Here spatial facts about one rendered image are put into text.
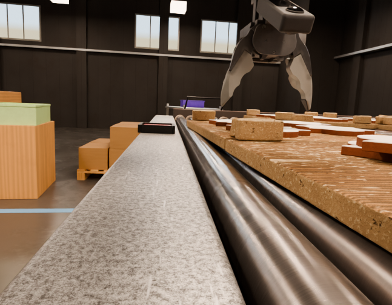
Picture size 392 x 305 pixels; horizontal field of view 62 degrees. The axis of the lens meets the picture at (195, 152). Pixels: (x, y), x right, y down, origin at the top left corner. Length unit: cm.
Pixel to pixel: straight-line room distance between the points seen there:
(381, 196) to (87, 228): 15
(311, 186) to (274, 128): 21
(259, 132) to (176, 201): 22
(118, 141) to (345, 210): 384
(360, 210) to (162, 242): 10
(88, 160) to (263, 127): 376
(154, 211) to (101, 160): 388
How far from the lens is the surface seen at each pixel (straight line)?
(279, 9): 49
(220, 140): 45
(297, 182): 23
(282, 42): 56
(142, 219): 18
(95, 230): 17
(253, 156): 31
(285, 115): 110
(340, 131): 60
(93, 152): 408
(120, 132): 397
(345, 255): 18
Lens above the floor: 98
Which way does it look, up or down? 9 degrees down
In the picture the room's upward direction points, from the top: 3 degrees clockwise
